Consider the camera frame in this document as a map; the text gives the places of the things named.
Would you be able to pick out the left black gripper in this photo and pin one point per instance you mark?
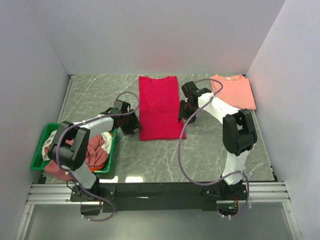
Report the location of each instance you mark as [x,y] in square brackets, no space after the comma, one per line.
[134,124]

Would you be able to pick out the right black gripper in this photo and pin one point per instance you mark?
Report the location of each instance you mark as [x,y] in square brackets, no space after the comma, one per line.
[182,113]

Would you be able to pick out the magenta red t shirt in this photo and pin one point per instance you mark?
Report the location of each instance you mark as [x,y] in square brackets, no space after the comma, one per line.
[159,105]

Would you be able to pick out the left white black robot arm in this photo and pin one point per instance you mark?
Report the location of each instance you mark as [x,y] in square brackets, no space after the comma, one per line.
[70,143]

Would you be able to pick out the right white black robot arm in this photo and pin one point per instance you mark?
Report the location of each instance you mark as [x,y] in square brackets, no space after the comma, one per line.
[239,135]

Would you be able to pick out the white crumpled shirt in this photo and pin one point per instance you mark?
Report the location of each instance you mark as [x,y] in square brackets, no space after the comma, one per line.
[98,147]

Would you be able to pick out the dusty pink crumpled shirt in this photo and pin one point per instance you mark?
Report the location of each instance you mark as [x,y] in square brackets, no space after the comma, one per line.
[53,169]

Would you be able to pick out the folded salmon pink t shirt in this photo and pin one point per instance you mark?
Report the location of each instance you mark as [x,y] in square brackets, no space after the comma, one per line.
[236,91]

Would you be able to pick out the orange garment in basket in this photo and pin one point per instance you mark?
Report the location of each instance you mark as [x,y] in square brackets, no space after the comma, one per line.
[97,168]

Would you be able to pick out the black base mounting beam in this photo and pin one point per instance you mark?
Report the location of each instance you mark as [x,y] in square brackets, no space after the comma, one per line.
[227,206]

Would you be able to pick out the green plastic laundry basket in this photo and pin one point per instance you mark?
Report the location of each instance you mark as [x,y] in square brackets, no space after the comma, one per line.
[39,164]

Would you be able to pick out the aluminium extrusion rail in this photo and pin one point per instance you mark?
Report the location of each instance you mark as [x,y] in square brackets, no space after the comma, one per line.
[259,192]

